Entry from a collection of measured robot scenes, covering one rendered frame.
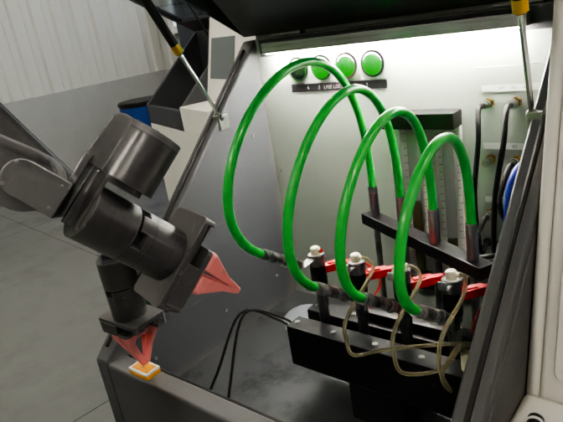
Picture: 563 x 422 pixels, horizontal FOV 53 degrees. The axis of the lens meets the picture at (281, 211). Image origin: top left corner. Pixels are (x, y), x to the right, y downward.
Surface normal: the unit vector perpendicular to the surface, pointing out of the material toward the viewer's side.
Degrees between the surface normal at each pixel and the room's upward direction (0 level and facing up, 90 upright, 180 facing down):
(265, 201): 90
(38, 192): 74
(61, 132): 90
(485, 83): 90
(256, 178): 90
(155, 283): 44
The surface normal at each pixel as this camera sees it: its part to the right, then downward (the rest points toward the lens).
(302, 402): -0.15, -0.93
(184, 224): -0.66, -0.45
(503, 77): -0.62, 0.35
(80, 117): 0.69, 0.14
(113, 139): 0.24, 0.01
